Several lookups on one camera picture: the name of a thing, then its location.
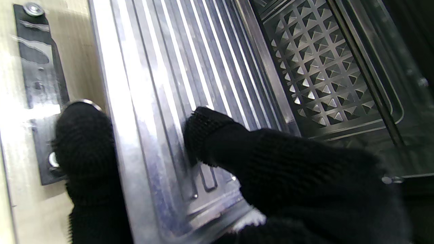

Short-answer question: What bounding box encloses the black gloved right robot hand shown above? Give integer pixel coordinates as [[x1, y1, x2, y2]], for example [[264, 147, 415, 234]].
[[53, 102, 412, 244]]

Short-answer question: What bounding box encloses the ribbed metal baking tray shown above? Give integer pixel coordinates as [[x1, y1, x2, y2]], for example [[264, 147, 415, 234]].
[[88, 0, 302, 244]]

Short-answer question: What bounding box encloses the red black toaster oven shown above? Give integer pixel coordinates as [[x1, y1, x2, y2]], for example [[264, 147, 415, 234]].
[[237, 0, 434, 244]]

